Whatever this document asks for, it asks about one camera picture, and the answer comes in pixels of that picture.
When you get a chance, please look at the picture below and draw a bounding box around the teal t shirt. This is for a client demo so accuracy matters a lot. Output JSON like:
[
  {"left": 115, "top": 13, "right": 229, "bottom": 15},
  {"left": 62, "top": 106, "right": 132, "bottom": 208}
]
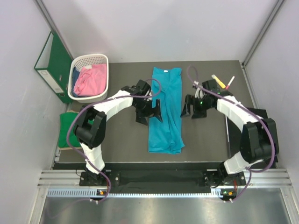
[{"left": 148, "top": 67, "right": 185, "bottom": 154}]

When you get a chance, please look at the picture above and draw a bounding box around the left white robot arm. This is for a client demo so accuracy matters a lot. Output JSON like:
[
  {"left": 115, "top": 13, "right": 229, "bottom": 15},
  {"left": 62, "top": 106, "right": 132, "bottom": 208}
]
[{"left": 73, "top": 80, "right": 163, "bottom": 185}]

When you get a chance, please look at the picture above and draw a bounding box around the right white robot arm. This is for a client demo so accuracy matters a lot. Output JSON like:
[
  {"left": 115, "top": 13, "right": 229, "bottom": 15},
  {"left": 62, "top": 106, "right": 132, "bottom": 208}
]
[{"left": 181, "top": 79, "right": 279, "bottom": 185}]

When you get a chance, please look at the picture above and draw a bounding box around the grey cable duct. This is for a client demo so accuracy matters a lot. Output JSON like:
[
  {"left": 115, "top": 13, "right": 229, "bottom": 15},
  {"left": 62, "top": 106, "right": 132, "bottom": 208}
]
[{"left": 47, "top": 188, "right": 235, "bottom": 198}]

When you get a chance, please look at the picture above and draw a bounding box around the pink white marker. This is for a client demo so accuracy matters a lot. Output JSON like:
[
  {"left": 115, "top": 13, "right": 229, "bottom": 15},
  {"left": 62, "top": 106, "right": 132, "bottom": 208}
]
[{"left": 226, "top": 76, "right": 235, "bottom": 90}]

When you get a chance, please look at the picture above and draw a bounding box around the yellow highlighter marker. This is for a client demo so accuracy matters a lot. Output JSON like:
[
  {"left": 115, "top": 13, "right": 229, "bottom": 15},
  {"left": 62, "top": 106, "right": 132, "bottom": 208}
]
[{"left": 211, "top": 74, "right": 226, "bottom": 89}]

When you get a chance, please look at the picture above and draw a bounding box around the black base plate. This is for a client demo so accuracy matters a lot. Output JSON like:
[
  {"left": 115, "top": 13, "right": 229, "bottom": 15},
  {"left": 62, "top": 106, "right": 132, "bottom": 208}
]
[{"left": 78, "top": 169, "right": 246, "bottom": 194}]

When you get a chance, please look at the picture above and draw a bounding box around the navy blue t shirt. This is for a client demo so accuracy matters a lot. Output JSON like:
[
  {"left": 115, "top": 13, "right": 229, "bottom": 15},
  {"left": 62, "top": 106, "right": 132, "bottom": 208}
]
[{"left": 71, "top": 67, "right": 80, "bottom": 97}]

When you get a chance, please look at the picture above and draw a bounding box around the green ring binder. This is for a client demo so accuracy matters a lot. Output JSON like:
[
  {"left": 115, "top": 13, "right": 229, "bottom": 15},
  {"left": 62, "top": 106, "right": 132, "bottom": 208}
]
[{"left": 34, "top": 32, "right": 72, "bottom": 104}]

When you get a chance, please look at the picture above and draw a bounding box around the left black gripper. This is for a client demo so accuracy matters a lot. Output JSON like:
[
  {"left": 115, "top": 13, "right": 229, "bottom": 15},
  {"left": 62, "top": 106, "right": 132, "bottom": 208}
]
[{"left": 133, "top": 98, "right": 162, "bottom": 126}]

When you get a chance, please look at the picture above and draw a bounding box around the black board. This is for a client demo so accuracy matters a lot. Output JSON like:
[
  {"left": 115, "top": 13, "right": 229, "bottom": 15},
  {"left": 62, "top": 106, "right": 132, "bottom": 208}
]
[{"left": 227, "top": 108, "right": 279, "bottom": 164}]

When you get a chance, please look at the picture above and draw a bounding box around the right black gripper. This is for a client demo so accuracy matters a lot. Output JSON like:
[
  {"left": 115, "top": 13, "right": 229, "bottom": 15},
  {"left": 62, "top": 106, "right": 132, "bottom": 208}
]
[{"left": 181, "top": 95, "right": 213, "bottom": 119}]

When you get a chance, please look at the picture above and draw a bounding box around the white laundry basket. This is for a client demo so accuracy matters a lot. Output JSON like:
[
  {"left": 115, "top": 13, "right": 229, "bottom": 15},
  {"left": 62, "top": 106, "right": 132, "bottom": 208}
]
[{"left": 67, "top": 54, "right": 109, "bottom": 103}]

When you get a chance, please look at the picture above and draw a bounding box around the green folded t shirt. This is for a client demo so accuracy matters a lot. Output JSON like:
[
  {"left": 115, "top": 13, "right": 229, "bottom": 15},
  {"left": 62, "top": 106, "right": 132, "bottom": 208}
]
[{"left": 58, "top": 111, "right": 82, "bottom": 148}]

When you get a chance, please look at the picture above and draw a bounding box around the pink t shirt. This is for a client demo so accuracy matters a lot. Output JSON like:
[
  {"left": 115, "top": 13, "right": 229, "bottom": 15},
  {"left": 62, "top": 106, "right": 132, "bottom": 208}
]
[{"left": 74, "top": 64, "right": 107, "bottom": 97}]

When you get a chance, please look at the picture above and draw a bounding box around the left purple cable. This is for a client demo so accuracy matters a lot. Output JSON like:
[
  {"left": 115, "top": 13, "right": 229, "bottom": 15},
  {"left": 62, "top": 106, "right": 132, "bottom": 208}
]
[{"left": 66, "top": 78, "right": 162, "bottom": 203}]

